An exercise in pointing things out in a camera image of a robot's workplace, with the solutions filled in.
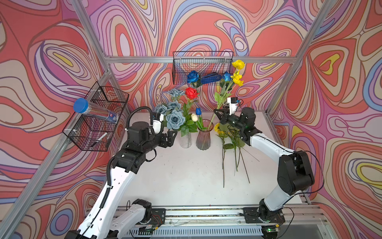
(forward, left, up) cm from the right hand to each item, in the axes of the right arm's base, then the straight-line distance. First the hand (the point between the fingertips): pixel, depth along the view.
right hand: (213, 113), depth 82 cm
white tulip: (-5, +11, +3) cm, 13 cm away
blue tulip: (0, +9, +2) cm, 9 cm away
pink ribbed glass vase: (-2, +5, -9) cm, 11 cm away
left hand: (-16, +22, +5) cm, 28 cm away
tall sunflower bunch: (+1, -9, -22) cm, 24 cm away
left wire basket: (-12, +64, +2) cm, 65 cm away
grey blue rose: (-10, +21, +7) cm, 24 cm away
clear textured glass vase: (-4, +17, -21) cm, 27 cm away
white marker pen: (-14, +58, 0) cm, 60 cm away
